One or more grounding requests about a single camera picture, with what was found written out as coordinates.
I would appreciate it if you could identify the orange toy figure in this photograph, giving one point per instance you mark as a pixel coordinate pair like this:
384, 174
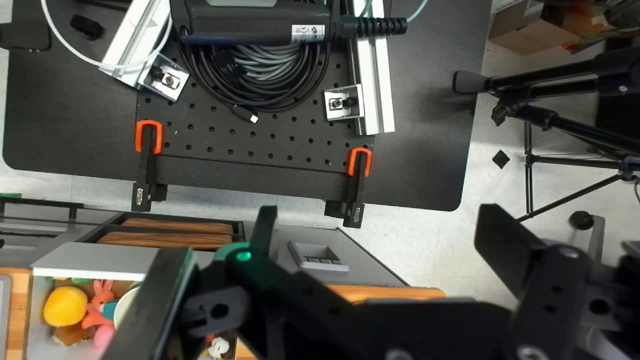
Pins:
103, 303

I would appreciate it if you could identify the black control box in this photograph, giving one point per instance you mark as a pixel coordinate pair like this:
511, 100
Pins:
207, 22

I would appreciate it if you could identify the yellow toy lemon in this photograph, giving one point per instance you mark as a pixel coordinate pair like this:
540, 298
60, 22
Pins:
64, 306

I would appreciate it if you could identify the cardboard box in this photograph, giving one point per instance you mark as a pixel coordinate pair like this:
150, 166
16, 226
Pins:
532, 26

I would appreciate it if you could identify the right aluminium rail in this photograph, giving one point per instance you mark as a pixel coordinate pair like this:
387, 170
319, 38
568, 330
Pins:
367, 100

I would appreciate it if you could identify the orange clamp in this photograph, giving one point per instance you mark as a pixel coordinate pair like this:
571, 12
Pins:
149, 144
350, 207

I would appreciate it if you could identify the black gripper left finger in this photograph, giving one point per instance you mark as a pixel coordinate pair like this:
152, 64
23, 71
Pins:
178, 304

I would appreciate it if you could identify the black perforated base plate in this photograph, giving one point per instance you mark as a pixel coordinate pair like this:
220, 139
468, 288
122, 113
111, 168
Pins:
257, 106

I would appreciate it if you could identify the left aluminium rail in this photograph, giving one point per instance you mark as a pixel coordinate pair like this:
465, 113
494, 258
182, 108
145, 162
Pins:
135, 54

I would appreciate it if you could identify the left orange clamp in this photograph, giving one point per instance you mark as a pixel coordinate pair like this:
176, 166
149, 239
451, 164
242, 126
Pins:
149, 144

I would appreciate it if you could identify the black floor mat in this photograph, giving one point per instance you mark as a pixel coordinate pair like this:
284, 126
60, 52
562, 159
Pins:
68, 119

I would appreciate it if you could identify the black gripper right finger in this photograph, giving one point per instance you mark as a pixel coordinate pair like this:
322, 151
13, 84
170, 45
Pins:
571, 306

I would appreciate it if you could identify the right orange clamp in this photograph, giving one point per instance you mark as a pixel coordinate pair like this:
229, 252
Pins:
350, 207

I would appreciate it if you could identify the aluminium rail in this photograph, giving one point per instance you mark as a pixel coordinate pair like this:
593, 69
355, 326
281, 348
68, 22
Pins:
367, 100
135, 54

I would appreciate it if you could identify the black camera tripod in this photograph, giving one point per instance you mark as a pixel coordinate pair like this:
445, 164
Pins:
613, 73

